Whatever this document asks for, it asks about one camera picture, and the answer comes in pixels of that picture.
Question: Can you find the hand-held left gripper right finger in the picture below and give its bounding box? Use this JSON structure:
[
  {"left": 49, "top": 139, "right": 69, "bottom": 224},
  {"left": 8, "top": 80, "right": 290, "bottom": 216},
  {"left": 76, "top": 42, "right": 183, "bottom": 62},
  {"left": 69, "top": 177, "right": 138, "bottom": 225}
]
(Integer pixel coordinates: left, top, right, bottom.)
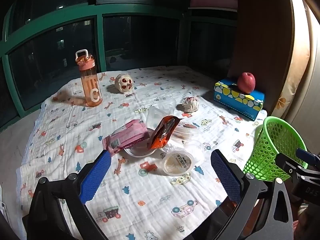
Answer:
[{"left": 211, "top": 149, "right": 294, "bottom": 240}]

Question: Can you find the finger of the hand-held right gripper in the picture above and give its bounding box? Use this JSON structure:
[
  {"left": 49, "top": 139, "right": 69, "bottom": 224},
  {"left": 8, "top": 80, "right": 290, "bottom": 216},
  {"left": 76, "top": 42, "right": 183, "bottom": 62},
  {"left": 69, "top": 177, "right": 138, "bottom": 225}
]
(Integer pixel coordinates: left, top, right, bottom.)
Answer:
[
  {"left": 296, "top": 148, "right": 320, "bottom": 167},
  {"left": 275, "top": 152, "right": 309, "bottom": 180}
]

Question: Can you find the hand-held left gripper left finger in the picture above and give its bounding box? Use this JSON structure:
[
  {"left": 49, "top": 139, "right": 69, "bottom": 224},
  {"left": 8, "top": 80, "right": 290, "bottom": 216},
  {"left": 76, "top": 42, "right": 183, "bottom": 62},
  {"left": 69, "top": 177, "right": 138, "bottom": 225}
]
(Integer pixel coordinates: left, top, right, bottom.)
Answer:
[{"left": 22, "top": 150, "right": 112, "bottom": 240}]

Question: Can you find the green plastic basket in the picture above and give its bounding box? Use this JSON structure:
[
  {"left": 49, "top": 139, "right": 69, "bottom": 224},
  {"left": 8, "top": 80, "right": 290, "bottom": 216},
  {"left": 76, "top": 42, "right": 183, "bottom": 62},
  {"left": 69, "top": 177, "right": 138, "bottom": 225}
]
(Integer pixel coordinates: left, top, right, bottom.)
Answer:
[{"left": 243, "top": 116, "right": 308, "bottom": 182}]

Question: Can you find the pudding cup with printed lid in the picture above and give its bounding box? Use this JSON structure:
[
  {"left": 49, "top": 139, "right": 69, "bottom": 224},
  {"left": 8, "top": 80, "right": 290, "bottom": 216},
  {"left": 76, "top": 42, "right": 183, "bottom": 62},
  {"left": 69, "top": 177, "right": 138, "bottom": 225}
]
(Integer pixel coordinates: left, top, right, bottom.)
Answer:
[{"left": 162, "top": 149, "right": 196, "bottom": 176}]

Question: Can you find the pink snack wrapper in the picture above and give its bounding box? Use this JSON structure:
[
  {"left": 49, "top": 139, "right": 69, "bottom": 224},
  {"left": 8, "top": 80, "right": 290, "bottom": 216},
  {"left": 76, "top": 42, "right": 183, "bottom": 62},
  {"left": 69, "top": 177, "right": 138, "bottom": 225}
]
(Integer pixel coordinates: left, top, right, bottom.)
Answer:
[{"left": 102, "top": 119, "right": 150, "bottom": 157}]

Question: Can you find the orange foil snack wrapper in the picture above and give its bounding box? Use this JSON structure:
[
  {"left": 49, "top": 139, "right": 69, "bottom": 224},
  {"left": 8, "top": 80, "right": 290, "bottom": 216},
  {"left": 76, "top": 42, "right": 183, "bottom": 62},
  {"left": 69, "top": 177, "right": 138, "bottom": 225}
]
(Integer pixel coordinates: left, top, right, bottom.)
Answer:
[{"left": 149, "top": 115, "right": 185, "bottom": 150}]

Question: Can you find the white round plastic lid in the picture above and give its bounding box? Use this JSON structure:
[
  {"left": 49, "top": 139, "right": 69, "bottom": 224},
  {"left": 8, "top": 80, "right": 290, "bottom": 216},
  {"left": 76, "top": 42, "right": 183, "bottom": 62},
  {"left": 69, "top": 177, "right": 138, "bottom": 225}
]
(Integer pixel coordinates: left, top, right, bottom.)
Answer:
[{"left": 110, "top": 127, "right": 160, "bottom": 158}]

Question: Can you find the clear plastic container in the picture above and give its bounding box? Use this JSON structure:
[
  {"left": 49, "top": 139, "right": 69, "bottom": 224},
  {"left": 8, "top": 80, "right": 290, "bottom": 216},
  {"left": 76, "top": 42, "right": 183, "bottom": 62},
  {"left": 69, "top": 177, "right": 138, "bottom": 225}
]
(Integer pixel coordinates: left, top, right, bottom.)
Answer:
[{"left": 172, "top": 121, "right": 200, "bottom": 138}]

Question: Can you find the printed white blanket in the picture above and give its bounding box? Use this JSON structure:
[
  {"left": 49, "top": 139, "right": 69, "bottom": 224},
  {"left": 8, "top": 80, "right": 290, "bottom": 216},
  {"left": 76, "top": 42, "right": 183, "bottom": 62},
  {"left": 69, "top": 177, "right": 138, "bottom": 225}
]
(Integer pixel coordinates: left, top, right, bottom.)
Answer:
[{"left": 16, "top": 66, "right": 268, "bottom": 240}]

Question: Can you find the blue tissue box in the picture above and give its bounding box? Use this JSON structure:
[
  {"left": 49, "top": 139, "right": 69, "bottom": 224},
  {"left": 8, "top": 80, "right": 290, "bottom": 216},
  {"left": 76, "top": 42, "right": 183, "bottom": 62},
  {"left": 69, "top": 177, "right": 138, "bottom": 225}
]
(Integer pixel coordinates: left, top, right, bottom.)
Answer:
[{"left": 214, "top": 78, "right": 265, "bottom": 120}]

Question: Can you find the crumpled white paper ball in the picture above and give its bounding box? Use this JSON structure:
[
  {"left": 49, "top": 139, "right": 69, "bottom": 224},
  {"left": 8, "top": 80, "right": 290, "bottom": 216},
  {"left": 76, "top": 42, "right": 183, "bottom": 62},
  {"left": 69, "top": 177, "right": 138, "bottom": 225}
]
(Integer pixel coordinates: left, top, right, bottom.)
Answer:
[{"left": 180, "top": 97, "right": 200, "bottom": 113}]

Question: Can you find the clear plastic cup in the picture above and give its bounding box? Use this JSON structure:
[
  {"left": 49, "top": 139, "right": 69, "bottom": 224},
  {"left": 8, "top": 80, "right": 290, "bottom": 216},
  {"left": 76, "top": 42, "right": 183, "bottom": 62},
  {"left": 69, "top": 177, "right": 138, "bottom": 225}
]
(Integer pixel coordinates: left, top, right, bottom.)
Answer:
[{"left": 146, "top": 99, "right": 177, "bottom": 130}]

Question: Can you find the orange water bottle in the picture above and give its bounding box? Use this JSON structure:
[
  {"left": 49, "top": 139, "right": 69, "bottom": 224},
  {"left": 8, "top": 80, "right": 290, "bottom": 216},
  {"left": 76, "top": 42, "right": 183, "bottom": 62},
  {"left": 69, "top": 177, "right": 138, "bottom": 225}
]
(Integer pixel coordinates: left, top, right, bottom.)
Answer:
[{"left": 75, "top": 50, "right": 103, "bottom": 107}]

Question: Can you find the red apple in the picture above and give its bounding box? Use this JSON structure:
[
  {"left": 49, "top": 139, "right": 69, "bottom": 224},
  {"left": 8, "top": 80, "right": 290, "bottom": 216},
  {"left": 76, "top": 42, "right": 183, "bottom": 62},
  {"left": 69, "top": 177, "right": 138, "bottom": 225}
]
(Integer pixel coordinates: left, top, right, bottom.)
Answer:
[{"left": 237, "top": 72, "right": 256, "bottom": 95}]

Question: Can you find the beige floral panel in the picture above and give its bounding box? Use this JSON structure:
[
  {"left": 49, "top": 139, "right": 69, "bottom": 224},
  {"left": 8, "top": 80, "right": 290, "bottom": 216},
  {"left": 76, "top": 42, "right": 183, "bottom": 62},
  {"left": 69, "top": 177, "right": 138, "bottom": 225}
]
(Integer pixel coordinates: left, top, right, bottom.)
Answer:
[{"left": 271, "top": 0, "right": 320, "bottom": 123}]

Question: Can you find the green window frame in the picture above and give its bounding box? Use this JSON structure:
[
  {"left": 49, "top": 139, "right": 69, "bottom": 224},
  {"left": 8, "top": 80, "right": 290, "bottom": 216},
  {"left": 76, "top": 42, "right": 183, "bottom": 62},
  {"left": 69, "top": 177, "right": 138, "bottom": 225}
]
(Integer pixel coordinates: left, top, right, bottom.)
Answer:
[{"left": 0, "top": 0, "right": 238, "bottom": 133}]

